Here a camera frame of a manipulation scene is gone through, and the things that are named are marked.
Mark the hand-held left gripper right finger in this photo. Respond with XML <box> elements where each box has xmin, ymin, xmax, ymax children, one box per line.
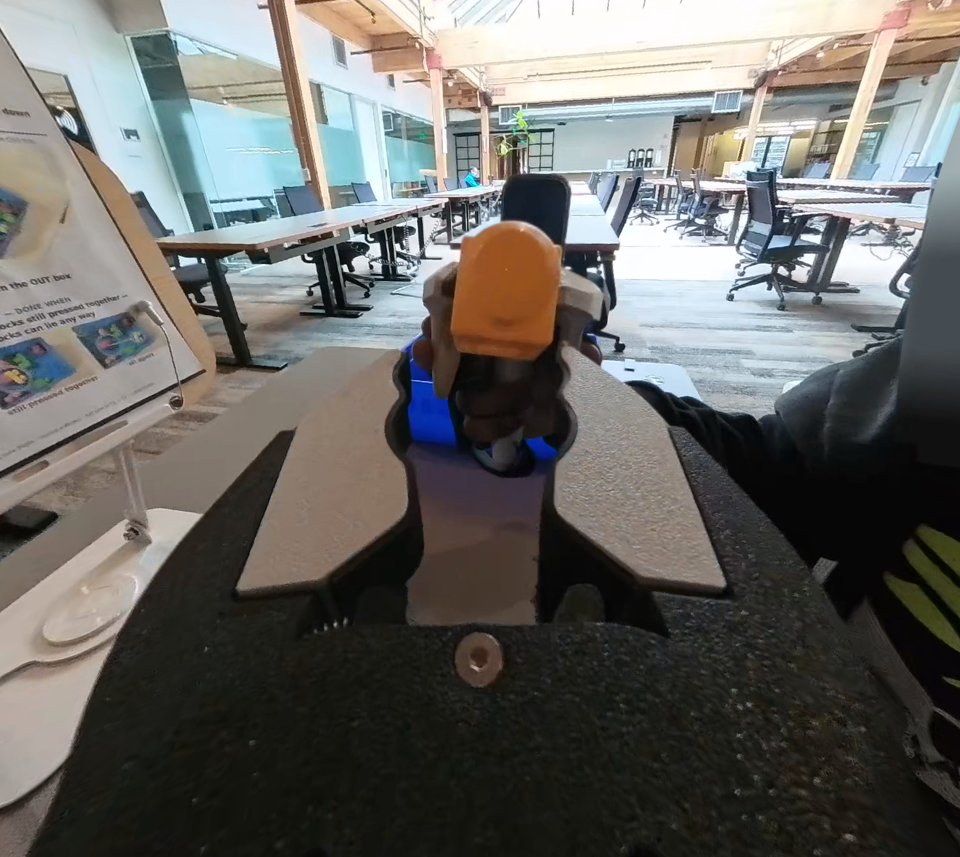
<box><xmin>540</xmin><ymin>347</ymin><xmax>730</xmax><ymax>597</ymax></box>

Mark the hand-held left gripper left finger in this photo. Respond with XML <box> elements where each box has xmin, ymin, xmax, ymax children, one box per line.
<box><xmin>236</xmin><ymin>350</ymin><xmax>426</xmax><ymax>600</ymax></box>

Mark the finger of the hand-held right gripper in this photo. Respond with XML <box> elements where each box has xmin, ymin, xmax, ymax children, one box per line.
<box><xmin>425</xmin><ymin>262</ymin><xmax>463</xmax><ymax>396</ymax></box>
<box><xmin>558</xmin><ymin>269</ymin><xmax>606</xmax><ymax>363</ymax></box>

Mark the orange mega block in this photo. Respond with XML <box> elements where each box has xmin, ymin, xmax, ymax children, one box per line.
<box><xmin>450</xmin><ymin>220</ymin><xmax>564</xmax><ymax>362</ymax></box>

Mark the blue plastic object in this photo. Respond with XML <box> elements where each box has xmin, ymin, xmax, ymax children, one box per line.
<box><xmin>402</xmin><ymin>337</ymin><xmax>561</xmax><ymax>468</ymax></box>

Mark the long dark table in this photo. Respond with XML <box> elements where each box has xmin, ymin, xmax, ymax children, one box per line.
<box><xmin>158</xmin><ymin>202</ymin><xmax>439</xmax><ymax>372</ymax></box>
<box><xmin>563</xmin><ymin>190</ymin><xmax>622</xmax><ymax>276</ymax></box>

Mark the potted green plant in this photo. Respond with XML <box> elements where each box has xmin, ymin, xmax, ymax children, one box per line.
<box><xmin>498</xmin><ymin>107</ymin><xmax>537</xmax><ymax>162</ymax></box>

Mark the black office chair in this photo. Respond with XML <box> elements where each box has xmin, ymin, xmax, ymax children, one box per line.
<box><xmin>282</xmin><ymin>182</ymin><xmax>379</xmax><ymax>303</ymax></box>
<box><xmin>131</xmin><ymin>190</ymin><xmax>229</xmax><ymax>333</ymax></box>
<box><xmin>726</xmin><ymin>172</ymin><xmax>829</xmax><ymax>312</ymax></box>

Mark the printed instruction sheet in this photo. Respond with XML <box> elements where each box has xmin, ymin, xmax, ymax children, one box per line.
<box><xmin>0</xmin><ymin>29</ymin><xmax>204</xmax><ymax>480</ymax></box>

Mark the person's printed top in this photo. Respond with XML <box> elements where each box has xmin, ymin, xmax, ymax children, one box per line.
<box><xmin>863</xmin><ymin>497</ymin><xmax>960</xmax><ymax>798</ymax></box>

